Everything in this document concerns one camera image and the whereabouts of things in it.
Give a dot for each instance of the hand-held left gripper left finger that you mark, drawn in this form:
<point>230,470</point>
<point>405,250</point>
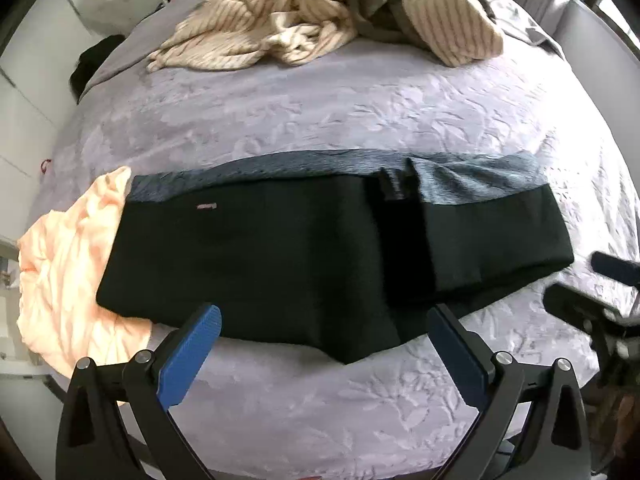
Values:
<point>190,355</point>

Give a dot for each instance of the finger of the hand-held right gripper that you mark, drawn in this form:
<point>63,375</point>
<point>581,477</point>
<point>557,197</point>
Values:
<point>612,266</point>
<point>567,302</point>

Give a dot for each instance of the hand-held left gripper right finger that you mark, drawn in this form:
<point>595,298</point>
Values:
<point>457,355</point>

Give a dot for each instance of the black pants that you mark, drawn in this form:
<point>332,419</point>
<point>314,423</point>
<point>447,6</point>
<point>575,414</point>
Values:
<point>280,260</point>

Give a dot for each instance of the peach cloth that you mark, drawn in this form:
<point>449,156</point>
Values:
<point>65,270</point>

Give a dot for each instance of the white shelf with small items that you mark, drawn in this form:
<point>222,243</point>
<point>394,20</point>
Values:
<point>7,270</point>

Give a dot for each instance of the grey upholstered panel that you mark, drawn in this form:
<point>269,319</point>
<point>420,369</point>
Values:
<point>590,45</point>

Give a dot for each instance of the small red loop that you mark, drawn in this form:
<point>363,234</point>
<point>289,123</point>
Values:
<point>42,165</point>

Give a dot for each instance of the lavender embossed bedspread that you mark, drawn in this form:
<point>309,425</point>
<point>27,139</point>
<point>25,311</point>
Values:
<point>300,110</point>

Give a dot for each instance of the white wardrobe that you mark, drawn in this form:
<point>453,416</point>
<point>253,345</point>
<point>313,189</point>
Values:
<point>30,125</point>

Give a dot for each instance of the cream dark-striped cloth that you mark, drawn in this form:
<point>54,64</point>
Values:
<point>455,25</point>

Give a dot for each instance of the black bag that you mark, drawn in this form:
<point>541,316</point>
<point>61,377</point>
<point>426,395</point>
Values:
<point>92,65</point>

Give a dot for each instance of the crumpled beige striped garment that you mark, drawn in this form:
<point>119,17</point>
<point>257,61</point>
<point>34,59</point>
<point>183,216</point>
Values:
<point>225,35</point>

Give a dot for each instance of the olive green garment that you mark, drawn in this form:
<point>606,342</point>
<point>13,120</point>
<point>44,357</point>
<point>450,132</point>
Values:
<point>370,5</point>

